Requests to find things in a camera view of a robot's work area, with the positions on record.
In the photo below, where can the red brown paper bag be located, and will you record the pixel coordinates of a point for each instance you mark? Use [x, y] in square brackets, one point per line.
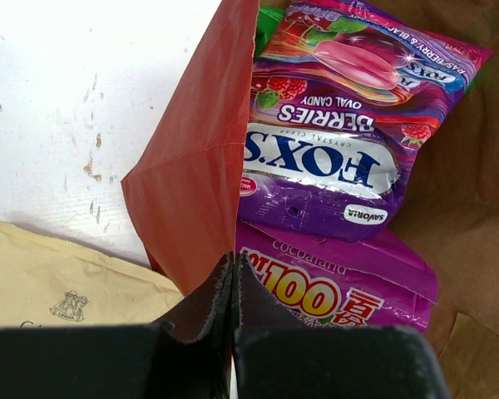
[183, 195]

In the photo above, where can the purple Fox's candy bag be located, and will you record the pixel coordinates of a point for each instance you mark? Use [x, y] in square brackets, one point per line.
[342, 98]

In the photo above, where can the green Chuba cassava chips bag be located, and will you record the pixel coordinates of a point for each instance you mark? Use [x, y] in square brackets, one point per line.
[268, 20]

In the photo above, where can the purple Cocoaland gummy bag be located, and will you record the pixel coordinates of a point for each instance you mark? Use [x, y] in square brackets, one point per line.
[335, 283]

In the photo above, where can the beige orange cassava chips bag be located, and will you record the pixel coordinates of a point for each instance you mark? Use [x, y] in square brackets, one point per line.
[46, 281]

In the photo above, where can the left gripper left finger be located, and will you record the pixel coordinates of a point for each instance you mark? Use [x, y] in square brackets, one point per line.
[183, 354]

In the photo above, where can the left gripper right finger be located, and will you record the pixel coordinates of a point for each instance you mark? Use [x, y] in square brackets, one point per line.
[277, 356]

